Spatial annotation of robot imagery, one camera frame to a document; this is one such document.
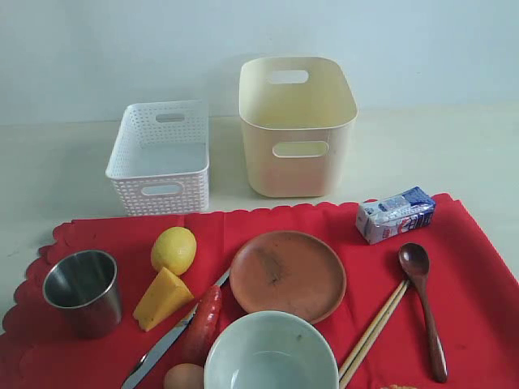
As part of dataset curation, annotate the yellow lemon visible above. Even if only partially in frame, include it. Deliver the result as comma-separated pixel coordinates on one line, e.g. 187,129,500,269
151,227,197,276

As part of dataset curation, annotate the blue white milk carton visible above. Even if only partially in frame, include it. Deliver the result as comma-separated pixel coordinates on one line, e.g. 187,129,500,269
355,186,436,245

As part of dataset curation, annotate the yellow cheese wedge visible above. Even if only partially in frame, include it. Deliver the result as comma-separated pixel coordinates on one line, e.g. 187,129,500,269
133,267,194,331

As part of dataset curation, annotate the red sausage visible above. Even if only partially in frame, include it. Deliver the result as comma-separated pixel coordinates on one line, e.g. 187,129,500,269
180,285,222,366

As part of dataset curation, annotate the brown wooden plate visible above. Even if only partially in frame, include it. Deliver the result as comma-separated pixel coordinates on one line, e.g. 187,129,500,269
229,230,347,324

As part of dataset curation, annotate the cream plastic bin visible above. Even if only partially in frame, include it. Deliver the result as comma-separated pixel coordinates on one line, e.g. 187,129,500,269
238,57,358,198

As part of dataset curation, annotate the white perforated plastic basket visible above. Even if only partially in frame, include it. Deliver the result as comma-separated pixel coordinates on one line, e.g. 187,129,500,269
105,100,209,216

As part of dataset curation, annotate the pale green ceramic bowl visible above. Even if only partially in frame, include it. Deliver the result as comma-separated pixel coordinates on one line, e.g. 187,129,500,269
204,310,339,388

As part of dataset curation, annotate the dark wooden spoon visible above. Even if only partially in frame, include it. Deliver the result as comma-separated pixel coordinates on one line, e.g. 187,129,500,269
398,242,448,383

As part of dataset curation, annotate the red scalloped table cloth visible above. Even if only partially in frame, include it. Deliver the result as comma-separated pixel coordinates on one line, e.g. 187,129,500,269
1,194,518,388

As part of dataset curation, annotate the stainless steel cup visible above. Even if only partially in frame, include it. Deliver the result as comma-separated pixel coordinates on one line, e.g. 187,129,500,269
42,250,122,339

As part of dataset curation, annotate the brown egg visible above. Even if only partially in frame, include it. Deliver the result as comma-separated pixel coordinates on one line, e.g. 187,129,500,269
163,363,204,389

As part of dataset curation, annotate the steel table knife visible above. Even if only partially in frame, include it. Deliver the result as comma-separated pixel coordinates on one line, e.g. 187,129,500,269
121,268,232,389

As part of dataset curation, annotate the right bamboo chopstick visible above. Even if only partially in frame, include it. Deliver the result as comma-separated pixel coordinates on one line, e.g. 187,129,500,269
338,282,410,389

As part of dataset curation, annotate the orange bread piece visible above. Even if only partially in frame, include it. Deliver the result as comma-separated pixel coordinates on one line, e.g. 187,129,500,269
380,384,417,389

